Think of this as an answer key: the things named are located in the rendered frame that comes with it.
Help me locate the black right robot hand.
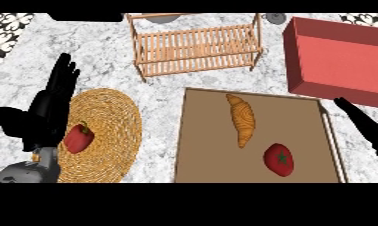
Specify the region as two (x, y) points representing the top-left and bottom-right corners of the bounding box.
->
(333, 97), (378, 157)

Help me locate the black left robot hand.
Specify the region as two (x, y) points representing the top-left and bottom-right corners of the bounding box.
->
(0, 52), (81, 153)

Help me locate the red tomato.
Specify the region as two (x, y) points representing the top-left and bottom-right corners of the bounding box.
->
(262, 142), (295, 178)

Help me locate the brown wooden tray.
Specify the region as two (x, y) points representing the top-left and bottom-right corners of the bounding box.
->
(172, 86), (349, 184)

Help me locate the wooden tiered shelf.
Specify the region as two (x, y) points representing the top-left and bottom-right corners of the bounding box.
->
(125, 13), (264, 83)

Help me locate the red bell pepper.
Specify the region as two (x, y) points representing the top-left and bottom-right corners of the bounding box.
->
(61, 121), (95, 155)

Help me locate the round woven wicker placemat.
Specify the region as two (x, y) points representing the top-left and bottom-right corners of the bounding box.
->
(55, 87), (143, 184)

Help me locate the red rectangular box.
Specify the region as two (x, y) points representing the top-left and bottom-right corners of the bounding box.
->
(281, 16), (378, 108)

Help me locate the golden croissant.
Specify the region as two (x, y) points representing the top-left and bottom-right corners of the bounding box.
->
(224, 93), (256, 149)

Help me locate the black appliance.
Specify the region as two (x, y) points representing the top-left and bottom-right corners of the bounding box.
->
(47, 13), (125, 23)

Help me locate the grey round object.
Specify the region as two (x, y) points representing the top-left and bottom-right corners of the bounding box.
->
(141, 13), (181, 25)

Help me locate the small grey disc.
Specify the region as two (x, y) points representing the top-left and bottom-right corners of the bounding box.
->
(264, 13), (287, 26)

